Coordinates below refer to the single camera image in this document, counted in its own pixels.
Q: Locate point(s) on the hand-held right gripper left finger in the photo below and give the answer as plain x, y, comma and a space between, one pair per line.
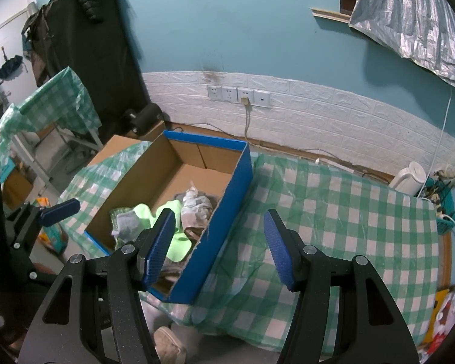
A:
157, 250

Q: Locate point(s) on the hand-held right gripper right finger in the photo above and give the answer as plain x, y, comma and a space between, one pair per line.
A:
280, 250

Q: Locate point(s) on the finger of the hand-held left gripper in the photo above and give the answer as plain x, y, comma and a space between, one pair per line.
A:
60, 210

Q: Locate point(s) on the neon green cloth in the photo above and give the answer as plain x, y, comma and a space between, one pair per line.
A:
144, 212

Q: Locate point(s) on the clear plastic cloth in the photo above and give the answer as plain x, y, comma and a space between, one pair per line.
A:
195, 203

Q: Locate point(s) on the blue-edged cardboard box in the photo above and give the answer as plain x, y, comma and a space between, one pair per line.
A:
227, 212

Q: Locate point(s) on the brown cardboard carton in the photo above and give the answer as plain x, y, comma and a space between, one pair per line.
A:
17, 189

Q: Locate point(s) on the orange teal packet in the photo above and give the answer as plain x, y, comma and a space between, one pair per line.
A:
51, 235

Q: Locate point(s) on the green checked plastic tablecloth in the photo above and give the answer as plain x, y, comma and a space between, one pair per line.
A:
326, 235

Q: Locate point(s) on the person's beige shoe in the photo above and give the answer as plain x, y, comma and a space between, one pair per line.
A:
170, 345

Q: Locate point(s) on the green checked side table cloth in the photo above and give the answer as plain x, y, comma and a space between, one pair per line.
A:
57, 98

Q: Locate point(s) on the dark blue folded umbrella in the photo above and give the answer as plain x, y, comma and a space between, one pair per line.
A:
11, 67

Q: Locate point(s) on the black cylinder speaker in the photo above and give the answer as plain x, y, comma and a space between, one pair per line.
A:
144, 117

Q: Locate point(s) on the white electric kettle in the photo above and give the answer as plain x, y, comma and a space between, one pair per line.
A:
409, 178

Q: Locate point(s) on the teal plastic basket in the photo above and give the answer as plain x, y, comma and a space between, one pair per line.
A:
445, 227

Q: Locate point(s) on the red yellow packet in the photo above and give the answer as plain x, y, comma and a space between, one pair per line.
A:
447, 318

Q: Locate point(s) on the wooden trim strip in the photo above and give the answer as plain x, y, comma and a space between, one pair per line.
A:
330, 14

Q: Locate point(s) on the silver foil sheet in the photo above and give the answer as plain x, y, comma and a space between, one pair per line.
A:
409, 15

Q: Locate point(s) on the white metal table frame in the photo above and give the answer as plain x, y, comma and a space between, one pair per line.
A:
76, 144

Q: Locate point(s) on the white wall socket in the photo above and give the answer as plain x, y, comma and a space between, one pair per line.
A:
215, 93
248, 93
229, 94

